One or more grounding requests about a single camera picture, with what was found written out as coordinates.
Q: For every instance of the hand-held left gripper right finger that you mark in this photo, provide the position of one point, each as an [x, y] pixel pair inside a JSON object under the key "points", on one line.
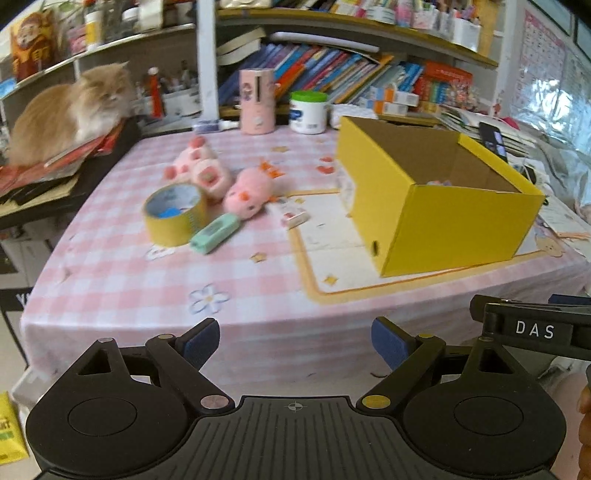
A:
{"points": [[390, 344]]}

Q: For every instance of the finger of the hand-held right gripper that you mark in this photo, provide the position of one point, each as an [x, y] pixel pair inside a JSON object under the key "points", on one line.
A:
{"points": [[485, 314]]}

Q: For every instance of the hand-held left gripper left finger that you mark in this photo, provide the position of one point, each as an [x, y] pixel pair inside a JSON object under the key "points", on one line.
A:
{"points": [[202, 344]]}

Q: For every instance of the yellow cardboard box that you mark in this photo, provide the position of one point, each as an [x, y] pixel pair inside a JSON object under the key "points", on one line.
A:
{"points": [[443, 226]]}

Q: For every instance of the pink paw plush toy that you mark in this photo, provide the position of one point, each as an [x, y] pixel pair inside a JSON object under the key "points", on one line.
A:
{"points": [[203, 161]]}

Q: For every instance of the person's right hand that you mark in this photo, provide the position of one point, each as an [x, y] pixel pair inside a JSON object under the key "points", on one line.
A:
{"points": [[586, 424]]}

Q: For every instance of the pink checked tablecloth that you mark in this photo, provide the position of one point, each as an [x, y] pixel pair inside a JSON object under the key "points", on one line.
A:
{"points": [[138, 286]]}

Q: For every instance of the yellow tape roll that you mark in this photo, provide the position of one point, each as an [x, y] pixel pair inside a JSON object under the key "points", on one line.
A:
{"points": [[171, 230]]}

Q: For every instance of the small white card box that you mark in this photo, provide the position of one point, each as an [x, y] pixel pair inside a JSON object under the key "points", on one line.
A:
{"points": [[293, 216]]}

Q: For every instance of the pink pig plush toy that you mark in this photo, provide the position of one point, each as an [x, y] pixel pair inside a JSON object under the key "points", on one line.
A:
{"points": [[251, 189]]}

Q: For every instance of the black smartphone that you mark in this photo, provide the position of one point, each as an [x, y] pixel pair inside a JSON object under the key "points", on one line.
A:
{"points": [[494, 138]]}

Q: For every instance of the stack of papers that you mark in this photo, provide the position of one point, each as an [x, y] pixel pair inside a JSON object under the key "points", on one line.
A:
{"points": [[466, 122]]}

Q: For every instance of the yellow packet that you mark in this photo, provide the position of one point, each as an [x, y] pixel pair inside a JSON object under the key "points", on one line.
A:
{"points": [[9, 429]]}

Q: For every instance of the orange white medicine box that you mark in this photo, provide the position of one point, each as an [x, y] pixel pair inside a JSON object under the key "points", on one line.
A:
{"points": [[390, 109], [395, 95]]}

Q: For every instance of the stack of red books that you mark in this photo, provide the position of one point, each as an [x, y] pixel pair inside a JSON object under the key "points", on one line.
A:
{"points": [[74, 154]]}

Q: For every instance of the pink cylinder humidifier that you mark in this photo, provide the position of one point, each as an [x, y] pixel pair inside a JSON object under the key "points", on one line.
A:
{"points": [[256, 115]]}

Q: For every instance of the white jar green lid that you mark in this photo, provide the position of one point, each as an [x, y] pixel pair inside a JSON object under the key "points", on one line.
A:
{"points": [[307, 117]]}

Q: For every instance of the orange and white cat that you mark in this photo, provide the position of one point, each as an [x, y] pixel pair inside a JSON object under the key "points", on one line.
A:
{"points": [[69, 110]]}

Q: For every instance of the row of colourful books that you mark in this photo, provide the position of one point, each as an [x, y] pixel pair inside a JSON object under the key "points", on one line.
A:
{"points": [[323, 69]]}

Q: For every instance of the white bookshelf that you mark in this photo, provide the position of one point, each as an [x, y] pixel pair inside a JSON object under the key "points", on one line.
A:
{"points": [[207, 60]]}

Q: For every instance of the thick grey book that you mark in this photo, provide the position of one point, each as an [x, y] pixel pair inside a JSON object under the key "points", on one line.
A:
{"points": [[240, 44]]}

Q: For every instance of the row of shelf stationery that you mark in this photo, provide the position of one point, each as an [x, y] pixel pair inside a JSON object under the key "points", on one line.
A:
{"points": [[415, 18]]}

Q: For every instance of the white bottle yellow label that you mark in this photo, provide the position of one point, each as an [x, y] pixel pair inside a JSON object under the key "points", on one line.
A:
{"points": [[93, 30]]}

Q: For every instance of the red printed bag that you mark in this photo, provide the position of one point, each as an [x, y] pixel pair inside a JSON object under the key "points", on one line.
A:
{"points": [[32, 46]]}

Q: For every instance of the wall poster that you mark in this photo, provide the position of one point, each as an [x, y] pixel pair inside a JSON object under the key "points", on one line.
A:
{"points": [[545, 60]]}

